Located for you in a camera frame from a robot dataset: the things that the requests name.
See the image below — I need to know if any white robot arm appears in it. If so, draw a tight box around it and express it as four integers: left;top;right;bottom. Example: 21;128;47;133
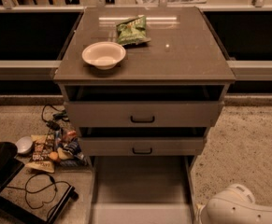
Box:
194;184;272;224

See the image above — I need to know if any grey top drawer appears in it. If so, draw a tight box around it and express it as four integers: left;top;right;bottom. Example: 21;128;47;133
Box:
64;101;223;128

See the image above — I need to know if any grey drawer cabinet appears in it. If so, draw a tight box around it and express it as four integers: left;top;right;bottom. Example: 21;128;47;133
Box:
52;6;237;173

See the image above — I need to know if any orange fruit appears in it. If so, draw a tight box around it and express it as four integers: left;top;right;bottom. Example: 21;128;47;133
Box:
49;151;61;162

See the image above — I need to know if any yellow chip bag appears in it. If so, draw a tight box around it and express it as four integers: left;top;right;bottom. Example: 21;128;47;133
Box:
26;161;54;174

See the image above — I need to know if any green chip bag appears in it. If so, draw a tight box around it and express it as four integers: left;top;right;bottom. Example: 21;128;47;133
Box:
116;15;150;46

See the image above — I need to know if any blue snack bag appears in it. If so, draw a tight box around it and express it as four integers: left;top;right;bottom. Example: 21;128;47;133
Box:
58;138;87;167

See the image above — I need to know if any brown snack bag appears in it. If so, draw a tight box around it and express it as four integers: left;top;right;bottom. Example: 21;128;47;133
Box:
32;135;54;161

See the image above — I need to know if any grey drawer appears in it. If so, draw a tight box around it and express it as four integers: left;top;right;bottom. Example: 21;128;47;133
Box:
79;137;206;156
86;156;195;224
64;101;223;128

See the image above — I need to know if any grey bottom drawer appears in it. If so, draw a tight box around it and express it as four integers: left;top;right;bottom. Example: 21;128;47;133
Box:
86;156;195;224

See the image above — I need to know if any grey middle drawer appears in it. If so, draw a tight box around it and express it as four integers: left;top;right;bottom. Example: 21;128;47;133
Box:
79;137;206;156

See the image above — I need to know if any black cable on floor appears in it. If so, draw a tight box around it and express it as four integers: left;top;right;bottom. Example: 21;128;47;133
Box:
6;172;72;220

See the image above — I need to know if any black power adapter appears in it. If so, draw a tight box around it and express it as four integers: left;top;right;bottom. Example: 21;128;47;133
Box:
46;120;61;131

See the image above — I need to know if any small white bowl on floor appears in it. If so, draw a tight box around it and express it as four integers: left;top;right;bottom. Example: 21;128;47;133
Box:
16;136;33;155

